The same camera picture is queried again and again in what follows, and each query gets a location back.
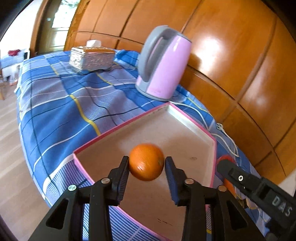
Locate small orange kumquat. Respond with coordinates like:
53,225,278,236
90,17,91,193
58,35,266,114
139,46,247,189
129,143,165,181

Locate red cherry tomato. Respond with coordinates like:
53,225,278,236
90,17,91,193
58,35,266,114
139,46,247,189
216,155,236,198

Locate pink shallow cardboard box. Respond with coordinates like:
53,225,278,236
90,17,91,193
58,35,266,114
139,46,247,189
73,103,216,240

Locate blue plaid tablecloth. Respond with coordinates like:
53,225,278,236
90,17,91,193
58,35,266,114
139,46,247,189
14,49,271,241

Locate pink electric kettle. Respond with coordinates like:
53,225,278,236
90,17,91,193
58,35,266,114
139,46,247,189
135,25,192,102

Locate silver ornate tissue box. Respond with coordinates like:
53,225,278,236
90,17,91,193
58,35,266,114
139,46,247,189
69,40,115,74

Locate white power cord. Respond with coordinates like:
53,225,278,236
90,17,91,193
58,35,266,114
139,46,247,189
171,101,240,159

